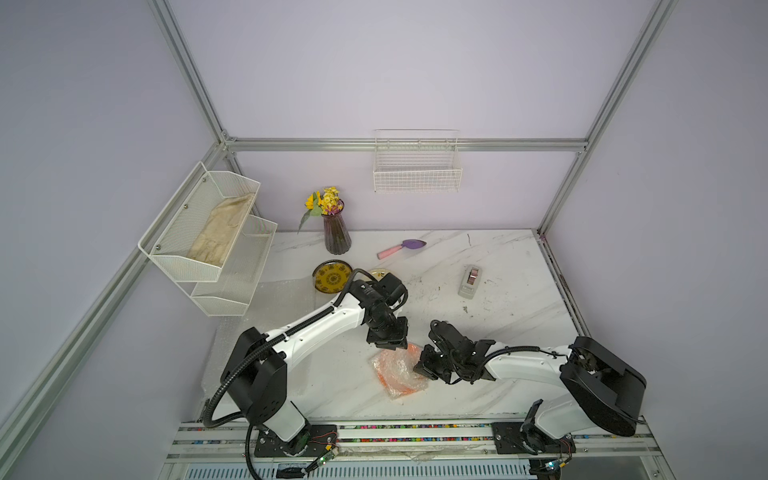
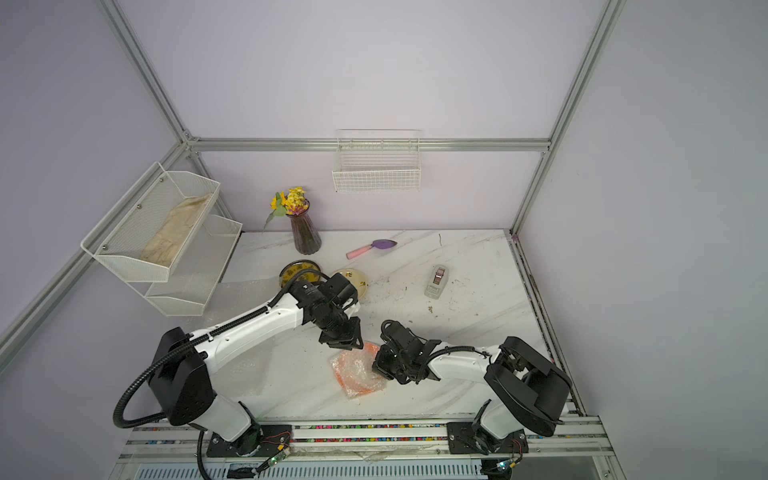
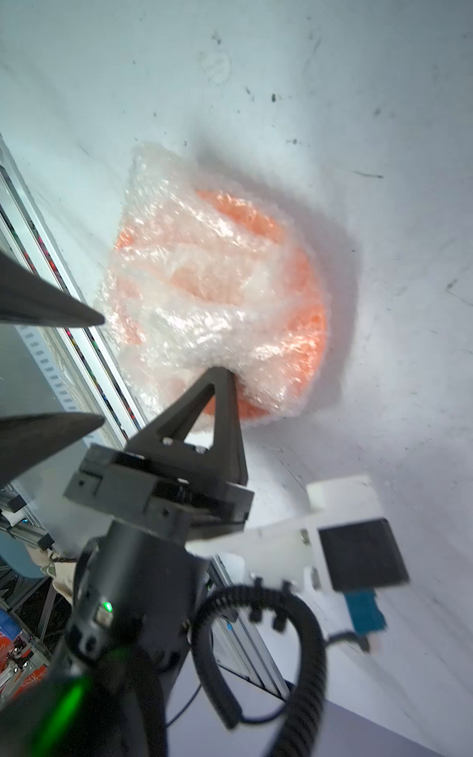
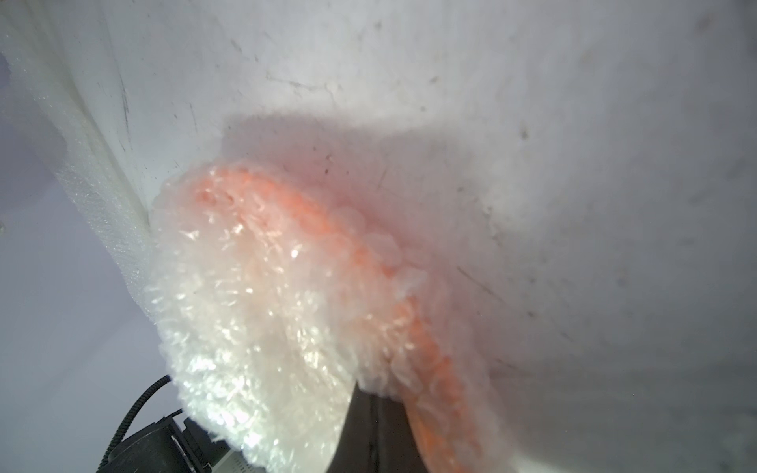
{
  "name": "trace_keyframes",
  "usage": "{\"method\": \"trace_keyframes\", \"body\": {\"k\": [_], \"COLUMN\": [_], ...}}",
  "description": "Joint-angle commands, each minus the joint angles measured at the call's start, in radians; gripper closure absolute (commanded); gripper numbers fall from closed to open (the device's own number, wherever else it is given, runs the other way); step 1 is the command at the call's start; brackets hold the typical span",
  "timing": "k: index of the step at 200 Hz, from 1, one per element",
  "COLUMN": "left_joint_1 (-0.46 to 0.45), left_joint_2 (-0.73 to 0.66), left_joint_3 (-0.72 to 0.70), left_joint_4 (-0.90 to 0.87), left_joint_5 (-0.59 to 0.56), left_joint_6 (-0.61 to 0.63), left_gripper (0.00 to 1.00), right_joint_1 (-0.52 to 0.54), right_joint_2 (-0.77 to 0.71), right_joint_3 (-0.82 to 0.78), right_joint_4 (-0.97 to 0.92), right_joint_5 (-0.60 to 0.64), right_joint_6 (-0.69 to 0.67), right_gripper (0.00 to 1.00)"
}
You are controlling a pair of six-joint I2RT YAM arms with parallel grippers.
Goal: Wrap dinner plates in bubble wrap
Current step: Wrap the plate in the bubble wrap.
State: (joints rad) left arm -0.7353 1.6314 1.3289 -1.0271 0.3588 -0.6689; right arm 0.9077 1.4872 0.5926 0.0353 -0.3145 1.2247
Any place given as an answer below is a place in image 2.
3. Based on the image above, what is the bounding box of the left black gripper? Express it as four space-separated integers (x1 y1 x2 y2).
313 309 364 353

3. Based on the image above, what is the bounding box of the cream yellow plate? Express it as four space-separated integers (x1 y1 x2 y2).
335 268 369 300

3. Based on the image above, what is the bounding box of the clear bubble wrap sheet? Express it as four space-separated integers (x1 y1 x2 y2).
329 340 388 400

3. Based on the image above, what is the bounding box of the orange plate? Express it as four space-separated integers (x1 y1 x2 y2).
333 343 385 394

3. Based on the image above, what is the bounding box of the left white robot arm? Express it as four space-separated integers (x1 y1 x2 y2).
148 274 363 443

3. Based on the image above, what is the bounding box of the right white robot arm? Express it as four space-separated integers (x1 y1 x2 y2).
373 320 572 446

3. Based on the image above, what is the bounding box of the dark yellow patterned plate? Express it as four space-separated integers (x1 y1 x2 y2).
279 259 322 287

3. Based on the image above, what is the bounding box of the dark glass vase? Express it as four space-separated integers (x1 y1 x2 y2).
289 211 322 255

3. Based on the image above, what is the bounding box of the pink purple scoop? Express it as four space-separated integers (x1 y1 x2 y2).
346 239 397 260

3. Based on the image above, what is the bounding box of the grey tape dispenser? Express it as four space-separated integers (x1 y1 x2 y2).
424 265 449 300

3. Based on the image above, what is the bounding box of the yellow flower bouquet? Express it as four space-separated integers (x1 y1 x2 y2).
264 187 309 228

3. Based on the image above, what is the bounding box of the white mesh lower shelf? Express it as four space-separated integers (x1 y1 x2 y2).
145 214 242 317

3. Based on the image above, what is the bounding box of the white mesh shelf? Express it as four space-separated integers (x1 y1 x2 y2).
145 214 242 317
80 162 220 283

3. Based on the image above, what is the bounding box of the beige folded cloth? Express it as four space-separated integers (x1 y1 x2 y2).
139 194 211 267

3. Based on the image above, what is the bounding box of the white mesh upper shelf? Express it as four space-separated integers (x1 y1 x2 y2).
80 162 220 283

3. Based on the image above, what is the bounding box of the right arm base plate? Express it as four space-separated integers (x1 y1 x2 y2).
446 422 529 455

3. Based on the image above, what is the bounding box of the aluminium mounting rail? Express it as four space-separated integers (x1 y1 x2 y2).
117 416 616 464

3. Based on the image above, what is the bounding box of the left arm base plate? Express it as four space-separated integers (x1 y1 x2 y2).
206 424 293 459

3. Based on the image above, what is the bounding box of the white wire wall basket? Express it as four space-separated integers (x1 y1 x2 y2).
332 129 421 194

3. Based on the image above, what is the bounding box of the left black corrugated cable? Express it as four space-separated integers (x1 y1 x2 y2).
112 268 328 480

